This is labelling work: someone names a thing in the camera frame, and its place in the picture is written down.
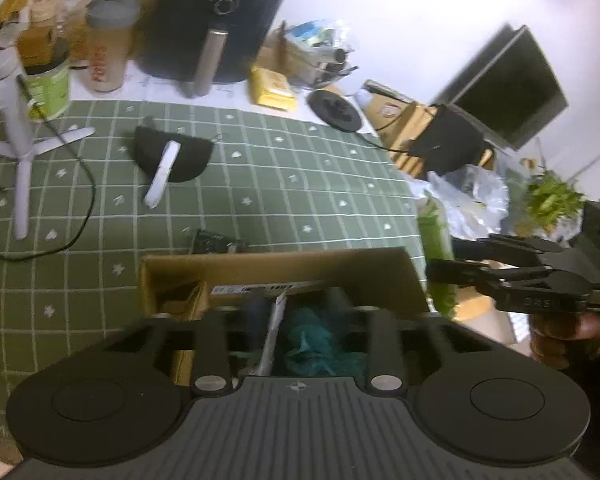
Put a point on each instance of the green labelled jar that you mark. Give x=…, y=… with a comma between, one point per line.
x=47, y=90

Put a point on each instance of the black cloth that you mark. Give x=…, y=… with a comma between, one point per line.
x=445, y=140

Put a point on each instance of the brown cardboard box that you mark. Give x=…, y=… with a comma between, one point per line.
x=280, y=267

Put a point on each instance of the yellow wipes packet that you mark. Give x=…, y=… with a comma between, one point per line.
x=272, y=87

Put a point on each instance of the green potted plant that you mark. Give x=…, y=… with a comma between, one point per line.
x=550, y=200

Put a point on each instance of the black plush sleep mask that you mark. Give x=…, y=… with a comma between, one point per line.
x=190, y=155

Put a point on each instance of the white gimbal tripod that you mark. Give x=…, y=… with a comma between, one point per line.
x=22, y=175

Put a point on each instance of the wooden chair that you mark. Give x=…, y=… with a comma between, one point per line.
x=420, y=115

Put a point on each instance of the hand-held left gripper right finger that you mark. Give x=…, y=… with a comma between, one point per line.
x=375, y=330

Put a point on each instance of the glass bowl with clutter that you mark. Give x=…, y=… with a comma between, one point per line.
x=320, y=60

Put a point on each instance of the black air fryer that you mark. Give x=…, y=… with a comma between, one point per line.
x=180, y=35

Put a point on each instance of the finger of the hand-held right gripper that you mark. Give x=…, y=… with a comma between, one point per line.
x=460, y=272
x=510, y=249

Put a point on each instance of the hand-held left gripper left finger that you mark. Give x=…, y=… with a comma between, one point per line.
x=254, y=325

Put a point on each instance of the dark flat monitor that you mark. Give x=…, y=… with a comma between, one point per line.
x=510, y=90

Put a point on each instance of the amber glass jar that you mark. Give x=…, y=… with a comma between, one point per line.
x=35, y=40

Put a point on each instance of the grey lidded shaker bottle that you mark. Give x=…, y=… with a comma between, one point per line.
x=107, y=55

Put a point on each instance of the green checked tablecloth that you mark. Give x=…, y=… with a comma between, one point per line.
x=305, y=185

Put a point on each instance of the small white bottle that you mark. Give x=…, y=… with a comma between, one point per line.
x=364, y=96

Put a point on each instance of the clear plastic bag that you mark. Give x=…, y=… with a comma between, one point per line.
x=475, y=195

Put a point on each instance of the teal fluffy cloth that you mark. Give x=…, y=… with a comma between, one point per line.
x=310, y=345

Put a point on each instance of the black round kettle base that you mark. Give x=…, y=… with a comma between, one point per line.
x=337, y=110

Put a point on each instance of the person's right hand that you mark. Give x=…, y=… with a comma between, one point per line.
x=565, y=337

